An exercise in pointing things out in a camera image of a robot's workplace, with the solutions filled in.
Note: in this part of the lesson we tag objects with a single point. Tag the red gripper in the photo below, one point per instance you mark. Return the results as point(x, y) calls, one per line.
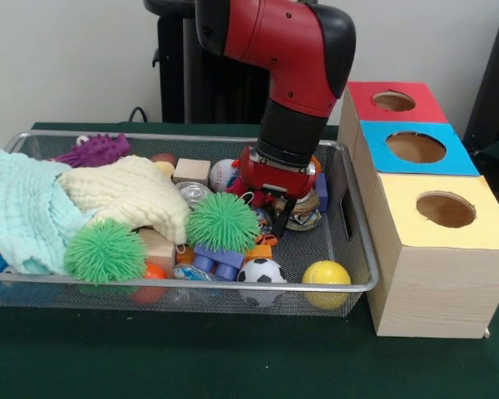
point(274, 178)

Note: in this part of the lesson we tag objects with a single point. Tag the green spiky rubber ball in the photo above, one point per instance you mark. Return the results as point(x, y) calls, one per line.
point(222, 222)
point(104, 251)

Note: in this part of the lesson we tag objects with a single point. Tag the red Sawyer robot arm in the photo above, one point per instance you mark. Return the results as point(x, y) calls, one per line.
point(274, 41)

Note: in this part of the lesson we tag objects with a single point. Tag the silver mesh bin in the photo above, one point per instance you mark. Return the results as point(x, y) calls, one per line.
point(324, 249)

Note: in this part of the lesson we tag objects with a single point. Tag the wooden box with three holes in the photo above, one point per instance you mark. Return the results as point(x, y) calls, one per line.
point(432, 291)

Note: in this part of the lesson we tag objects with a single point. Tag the crushed printed can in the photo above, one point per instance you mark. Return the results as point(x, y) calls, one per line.
point(305, 214)

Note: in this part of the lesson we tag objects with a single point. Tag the small soccer ball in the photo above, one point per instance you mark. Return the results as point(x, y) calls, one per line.
point(261, 272)

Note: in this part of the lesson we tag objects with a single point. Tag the yellow foam ball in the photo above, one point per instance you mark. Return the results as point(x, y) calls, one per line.
point(326, 276)

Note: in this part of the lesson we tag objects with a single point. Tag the purple toy building block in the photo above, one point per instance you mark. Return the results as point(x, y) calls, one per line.
point(218, 259)

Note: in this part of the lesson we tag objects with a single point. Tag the wooden cube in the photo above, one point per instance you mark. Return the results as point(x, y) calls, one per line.
point(191, 170)

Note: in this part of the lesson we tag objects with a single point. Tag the cream cloth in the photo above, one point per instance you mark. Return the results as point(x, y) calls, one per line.
point(129, 191)

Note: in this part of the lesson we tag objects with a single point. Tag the purple spiky rubber toy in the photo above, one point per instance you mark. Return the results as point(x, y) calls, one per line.
point(100, 150)

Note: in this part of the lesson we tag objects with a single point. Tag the mint green cloth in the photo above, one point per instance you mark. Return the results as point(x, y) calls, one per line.
point(21, 208)

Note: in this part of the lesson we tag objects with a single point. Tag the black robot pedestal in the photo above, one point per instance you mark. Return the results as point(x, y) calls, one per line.
point(172, 83)

